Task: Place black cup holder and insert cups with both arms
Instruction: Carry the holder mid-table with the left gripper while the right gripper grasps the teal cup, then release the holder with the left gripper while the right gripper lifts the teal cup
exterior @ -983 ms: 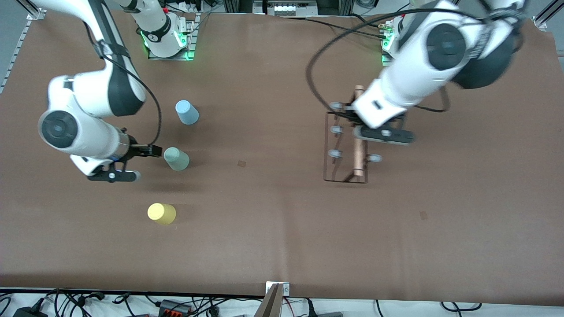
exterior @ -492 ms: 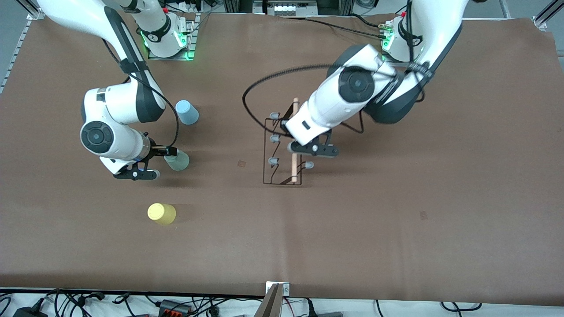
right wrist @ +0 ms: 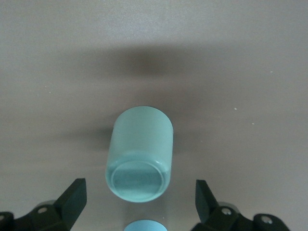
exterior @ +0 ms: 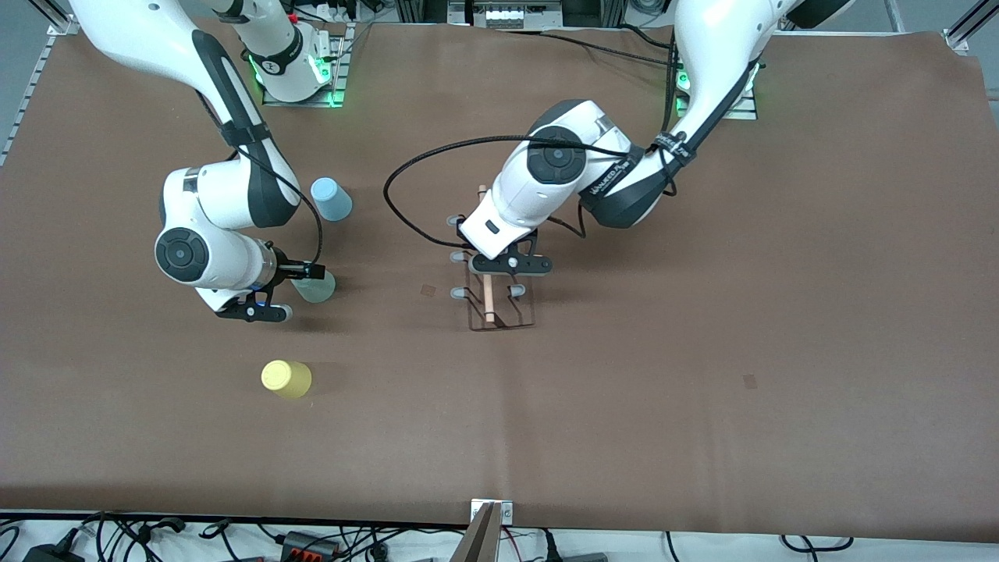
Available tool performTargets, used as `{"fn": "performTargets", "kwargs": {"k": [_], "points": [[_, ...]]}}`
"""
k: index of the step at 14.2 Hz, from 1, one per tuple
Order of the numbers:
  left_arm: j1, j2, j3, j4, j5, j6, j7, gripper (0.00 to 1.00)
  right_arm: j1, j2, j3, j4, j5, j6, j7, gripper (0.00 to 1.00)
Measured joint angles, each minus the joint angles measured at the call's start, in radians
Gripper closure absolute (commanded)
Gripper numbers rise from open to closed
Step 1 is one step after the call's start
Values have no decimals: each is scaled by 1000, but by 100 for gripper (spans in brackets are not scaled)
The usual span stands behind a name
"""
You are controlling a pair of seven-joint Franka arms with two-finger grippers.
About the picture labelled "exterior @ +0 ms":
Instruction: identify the pale green plastic cup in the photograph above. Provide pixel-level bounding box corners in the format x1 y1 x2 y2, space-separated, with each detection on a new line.
293 269 337 304

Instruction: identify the black wire cup holder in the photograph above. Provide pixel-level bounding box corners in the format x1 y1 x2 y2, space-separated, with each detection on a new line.
445 183 539 333

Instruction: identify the yellow plastic cup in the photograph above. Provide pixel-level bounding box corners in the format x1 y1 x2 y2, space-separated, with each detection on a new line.
261 359 313 400

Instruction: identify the light blue plastic cup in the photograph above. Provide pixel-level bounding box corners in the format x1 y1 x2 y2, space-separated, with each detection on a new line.
310 177 354 222

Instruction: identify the brown table cover sheet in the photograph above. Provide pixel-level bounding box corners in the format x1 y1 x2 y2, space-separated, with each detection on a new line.
0 17 999 545

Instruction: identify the metal terminal block unit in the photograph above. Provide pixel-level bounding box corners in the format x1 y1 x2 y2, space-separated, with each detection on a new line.
466 0 564 29

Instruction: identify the white power strip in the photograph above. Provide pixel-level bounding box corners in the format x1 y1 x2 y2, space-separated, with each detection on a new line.
300 0 368 23

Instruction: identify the black orange connector box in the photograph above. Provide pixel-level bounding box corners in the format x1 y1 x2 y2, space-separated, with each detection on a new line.
279 531 342 560

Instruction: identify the black power adapter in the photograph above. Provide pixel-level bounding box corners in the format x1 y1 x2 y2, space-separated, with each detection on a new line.
22 541 87 562

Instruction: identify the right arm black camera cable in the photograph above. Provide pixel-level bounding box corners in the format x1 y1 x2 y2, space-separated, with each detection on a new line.
194 90 325 266

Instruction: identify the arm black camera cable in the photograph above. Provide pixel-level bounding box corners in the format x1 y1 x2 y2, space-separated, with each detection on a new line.
382 74 750 251
194 90 325 266

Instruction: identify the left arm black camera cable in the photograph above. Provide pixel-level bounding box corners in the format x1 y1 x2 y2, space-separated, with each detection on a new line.
382 74 750 251

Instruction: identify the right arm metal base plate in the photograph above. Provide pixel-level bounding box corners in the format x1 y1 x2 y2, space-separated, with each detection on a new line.
261 22 350 108

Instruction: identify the long black base cable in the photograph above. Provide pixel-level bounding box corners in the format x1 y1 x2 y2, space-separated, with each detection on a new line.
539 30 676 67

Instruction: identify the short black base cable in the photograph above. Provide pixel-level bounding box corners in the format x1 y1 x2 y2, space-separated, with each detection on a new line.
620 23 674 49

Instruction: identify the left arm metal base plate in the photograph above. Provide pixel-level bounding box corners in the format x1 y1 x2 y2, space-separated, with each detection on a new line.
676 92 759 120

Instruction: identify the perforated aluminium edge rail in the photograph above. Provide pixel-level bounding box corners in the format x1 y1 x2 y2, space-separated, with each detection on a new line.
0 35 57 166

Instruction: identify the grey camera support beam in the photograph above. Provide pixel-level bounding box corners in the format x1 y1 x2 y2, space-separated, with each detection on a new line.
449 503 504 562

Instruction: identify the aluminium frame profile with bracket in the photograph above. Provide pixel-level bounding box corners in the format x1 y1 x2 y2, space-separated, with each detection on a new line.
31 0 79 37
943 0 999 54

